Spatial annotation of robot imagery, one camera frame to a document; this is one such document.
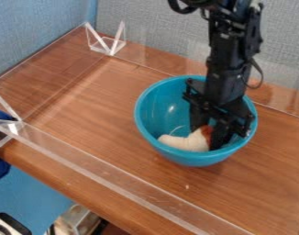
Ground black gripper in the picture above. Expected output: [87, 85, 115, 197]
[183, 78, 255, 151]

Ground white brown toy mushroom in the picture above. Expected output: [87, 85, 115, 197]
[158, 125, 214, 152]

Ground blue plastic bowl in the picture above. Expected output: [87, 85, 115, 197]
[134, 75, 259, 167]

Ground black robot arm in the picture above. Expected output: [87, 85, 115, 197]
[167, 0, 263, 151]

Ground clear acrylic back barrier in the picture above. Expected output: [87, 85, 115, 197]
[83, 21, 299, 121]

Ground clear acrylic barrier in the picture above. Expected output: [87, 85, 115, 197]
[0, 122, 253, 235]
[83, 21, 299, 121]

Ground clear box below table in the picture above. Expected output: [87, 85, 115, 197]
[44, 204, 100, 235]

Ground clear acrylic front barrier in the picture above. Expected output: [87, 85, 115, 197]
[0, 122, 253, 235]

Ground black white object below table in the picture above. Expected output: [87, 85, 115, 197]
[0, 213, 32, 235]

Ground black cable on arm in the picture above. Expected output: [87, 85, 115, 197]
[239, 58, 265, 90]

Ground clear acrylic corner bracket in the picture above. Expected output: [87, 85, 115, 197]
[83, 21, 127, 56]

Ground clear acrylic left bracket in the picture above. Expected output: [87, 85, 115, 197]
[0, 96, 23, 148]

